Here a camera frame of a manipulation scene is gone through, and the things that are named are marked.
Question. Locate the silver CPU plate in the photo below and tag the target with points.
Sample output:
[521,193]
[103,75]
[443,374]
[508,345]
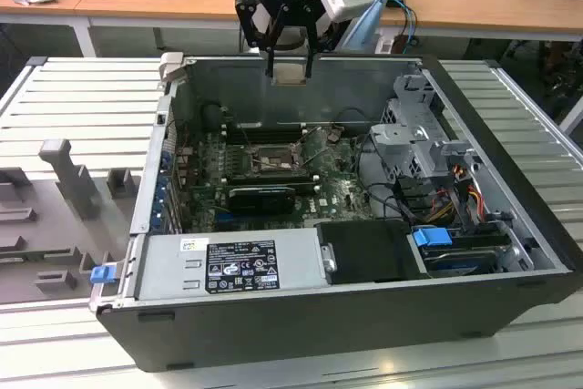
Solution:
[288,74]

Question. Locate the black RAM slot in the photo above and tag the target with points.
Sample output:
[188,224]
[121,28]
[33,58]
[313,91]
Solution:
[268,128]
[305,185]
[268,137]
[273,176]

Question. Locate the CPU socket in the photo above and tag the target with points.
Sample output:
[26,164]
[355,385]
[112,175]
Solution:
[273,153]

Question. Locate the pale blue teach pendant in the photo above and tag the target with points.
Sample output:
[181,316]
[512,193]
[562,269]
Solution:
[364,31]

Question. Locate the grey metal drive cage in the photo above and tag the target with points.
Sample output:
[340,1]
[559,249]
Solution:
[401,143]

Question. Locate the green motherboard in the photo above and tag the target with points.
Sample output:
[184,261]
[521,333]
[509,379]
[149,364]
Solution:
[337,197]

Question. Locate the black graphics card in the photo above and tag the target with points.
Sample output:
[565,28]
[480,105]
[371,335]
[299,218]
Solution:
[262,200]

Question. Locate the black plastic shroud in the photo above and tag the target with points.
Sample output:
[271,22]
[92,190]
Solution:
[364,252]

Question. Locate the blue disk carrier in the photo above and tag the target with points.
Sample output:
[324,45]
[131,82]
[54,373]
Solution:
[430,238]

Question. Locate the hard disk drive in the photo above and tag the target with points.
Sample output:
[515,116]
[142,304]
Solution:
[460,259]

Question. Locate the grey power supply unit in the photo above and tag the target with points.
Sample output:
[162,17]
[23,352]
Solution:
[168,266]

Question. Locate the black PC case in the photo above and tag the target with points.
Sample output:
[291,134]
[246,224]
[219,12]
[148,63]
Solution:
[319,334]

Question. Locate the grey parts rack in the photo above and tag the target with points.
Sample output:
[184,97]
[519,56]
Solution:
[54,225]

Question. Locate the blue case latch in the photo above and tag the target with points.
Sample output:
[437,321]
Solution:
[102,274]

